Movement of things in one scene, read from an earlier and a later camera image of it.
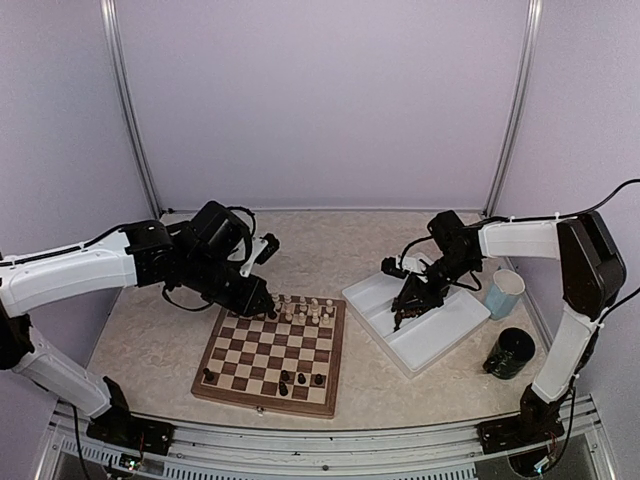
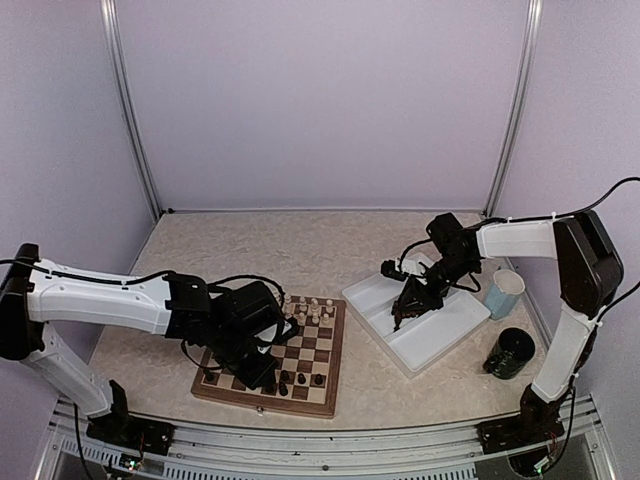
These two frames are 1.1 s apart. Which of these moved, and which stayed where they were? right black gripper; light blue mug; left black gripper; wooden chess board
Moved: left black gripper
Stayed: light blue mug; right black gripper; wooden chess board
